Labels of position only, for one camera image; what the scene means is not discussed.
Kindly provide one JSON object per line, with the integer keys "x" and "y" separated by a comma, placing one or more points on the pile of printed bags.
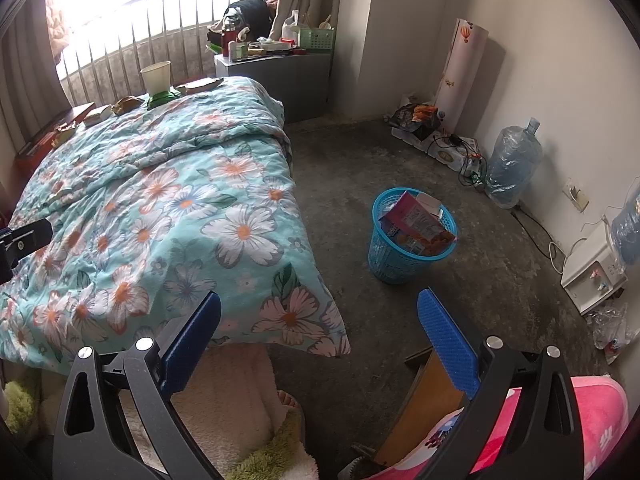
{"x": 415, "y": 117}

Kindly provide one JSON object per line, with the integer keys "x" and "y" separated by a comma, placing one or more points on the black backpack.
{"x": 250, "y": 15}

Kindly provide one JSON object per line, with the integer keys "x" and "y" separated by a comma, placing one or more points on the pink printed towel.
{"x": 600, "y": 420}

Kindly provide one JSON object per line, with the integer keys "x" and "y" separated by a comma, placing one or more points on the grey cabinet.
{"x": 280, "y": 85}

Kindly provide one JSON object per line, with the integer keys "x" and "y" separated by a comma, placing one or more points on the printed wallpaper roll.
{"x": 462, "y": 70}

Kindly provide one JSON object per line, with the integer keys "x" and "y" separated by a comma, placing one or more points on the blue plastic wastebasket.
{"x": 400, "y": 260}

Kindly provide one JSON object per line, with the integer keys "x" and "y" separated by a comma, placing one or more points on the white water dispenser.
{"x": 592, "y": 270}

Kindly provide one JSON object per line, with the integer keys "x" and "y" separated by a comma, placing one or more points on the green snack packet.
{"x": 163, "y": 99}

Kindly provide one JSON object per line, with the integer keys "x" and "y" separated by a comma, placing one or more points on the wall socket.
{"x": 576, "y": 197}

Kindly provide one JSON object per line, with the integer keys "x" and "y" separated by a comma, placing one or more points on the white printed boxes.
{"x": 450, "y": 152}

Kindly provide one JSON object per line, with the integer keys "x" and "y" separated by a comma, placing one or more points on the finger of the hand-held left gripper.
{"x": 30, "y": 235}

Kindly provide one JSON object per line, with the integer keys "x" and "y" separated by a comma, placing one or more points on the cream fuzzy robe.
{"x": 230, "y": 400}

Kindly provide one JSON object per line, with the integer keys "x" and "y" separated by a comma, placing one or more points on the large blue water jug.
{"x": 515, "y": 165}

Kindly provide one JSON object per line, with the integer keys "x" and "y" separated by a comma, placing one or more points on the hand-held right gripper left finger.
{"x": 195, "y": 332}

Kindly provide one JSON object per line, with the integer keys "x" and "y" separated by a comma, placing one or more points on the white paper cup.
{"x": 156, "y": 77}

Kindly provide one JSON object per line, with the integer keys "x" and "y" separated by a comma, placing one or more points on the person's foot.
{"x": 288, "y": 400}

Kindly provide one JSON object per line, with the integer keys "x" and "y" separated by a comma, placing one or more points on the floral blue blanket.
{"x": 175, "y": 185}

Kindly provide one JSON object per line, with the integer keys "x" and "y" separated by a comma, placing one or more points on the white plastic bag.
{"x": 291, "y": 25}

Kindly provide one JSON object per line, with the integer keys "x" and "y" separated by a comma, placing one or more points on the metal railing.
{"x": 150, "y": 45}

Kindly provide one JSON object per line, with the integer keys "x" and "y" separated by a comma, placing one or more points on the green plastic basket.
{"x": 317, "y": 40}

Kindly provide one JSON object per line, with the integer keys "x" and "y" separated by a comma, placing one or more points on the yellow snack packet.
{"x": 64, "y": 135}

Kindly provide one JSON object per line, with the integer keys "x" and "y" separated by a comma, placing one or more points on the tan snack box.
{"x": 200, "y": 85}

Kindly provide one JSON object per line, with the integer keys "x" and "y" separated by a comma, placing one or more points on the fluffy pale coat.
{"x": 57, "y": 30}

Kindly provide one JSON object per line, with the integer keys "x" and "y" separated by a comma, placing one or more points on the gold snack packet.
{"x": 124, "y": 105}

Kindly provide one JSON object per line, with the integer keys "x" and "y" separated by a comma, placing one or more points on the red thermos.
{"x": 230, "y": 40}

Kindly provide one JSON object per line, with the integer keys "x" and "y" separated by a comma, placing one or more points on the yellow-green snack packet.
{"x": 97, "y": 116}

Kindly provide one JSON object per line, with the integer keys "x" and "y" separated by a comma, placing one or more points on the wooden board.
{"x": 420, "y": 410}

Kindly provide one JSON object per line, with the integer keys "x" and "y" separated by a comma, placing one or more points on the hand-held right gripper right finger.
{"x": 445, "y": 342}

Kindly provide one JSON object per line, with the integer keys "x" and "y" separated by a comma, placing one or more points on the orange wooden cabinet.
{"x": 45, "y": 130}

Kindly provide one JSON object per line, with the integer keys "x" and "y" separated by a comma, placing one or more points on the clear plastic bag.
{"x": 610, "y": 330}

